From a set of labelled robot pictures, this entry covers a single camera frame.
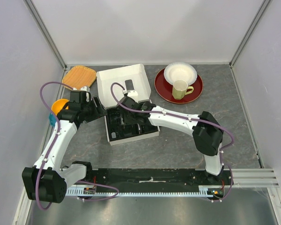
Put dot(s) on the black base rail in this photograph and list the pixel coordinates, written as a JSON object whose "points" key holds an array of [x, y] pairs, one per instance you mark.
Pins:
{"points": [[157, 179]]}

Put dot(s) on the white ceramic bowl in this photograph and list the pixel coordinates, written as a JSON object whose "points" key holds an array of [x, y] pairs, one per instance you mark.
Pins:
{"points": [[180, 71]]}

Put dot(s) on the teal dotted plate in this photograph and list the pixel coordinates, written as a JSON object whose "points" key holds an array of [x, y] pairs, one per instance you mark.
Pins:
{"points": [[52, 120]]}

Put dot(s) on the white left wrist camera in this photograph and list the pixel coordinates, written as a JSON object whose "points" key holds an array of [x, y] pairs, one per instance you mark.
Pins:
{"points": [[84, 88]]}

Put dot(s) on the red round plate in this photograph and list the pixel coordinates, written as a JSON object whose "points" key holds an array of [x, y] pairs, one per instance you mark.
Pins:
{"points": [[164, 89]]}

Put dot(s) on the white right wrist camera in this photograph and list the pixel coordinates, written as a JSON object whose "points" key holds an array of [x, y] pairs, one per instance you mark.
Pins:
{"points": [[132, 94]]}

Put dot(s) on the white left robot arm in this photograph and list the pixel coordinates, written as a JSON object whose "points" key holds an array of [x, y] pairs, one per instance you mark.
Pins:
{"points": [[44, 181]]}

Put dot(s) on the light blue cable duct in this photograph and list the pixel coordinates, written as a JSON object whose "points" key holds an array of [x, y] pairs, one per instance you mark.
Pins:
{"points": [[83, 191]]}

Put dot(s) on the white cardboard box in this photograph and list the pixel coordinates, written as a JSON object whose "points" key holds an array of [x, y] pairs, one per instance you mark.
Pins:
{"points": [[132, 77]]}

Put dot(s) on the light green mug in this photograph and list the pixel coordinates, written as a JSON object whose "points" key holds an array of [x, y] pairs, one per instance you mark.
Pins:
{"points": [[180, 89]]}

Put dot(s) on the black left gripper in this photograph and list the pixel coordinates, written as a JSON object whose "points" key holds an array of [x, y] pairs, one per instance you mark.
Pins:
{"points": [[98, 111]]}

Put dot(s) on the black plastic insert tray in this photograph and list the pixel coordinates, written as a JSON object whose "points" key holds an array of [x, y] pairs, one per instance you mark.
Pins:
{"points": [[119, 133]]}

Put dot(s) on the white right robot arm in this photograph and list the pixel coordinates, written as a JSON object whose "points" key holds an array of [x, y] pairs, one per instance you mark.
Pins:
{"points": [[203, 128]]}

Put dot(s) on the orange small bowl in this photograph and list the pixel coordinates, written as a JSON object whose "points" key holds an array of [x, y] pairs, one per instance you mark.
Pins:
{"points": [[58, 105]]}

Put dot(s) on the woven orange tray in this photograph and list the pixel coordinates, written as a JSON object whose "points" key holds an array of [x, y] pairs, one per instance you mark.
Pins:
{"points": [[79, 76]]}

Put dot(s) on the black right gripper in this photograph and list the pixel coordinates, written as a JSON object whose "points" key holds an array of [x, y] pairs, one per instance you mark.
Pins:
{"points": [[126, 120]]}

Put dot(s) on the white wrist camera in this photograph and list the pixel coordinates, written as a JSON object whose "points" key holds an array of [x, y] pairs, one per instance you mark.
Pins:
{"points": [[132, 94], [84, 88]]}

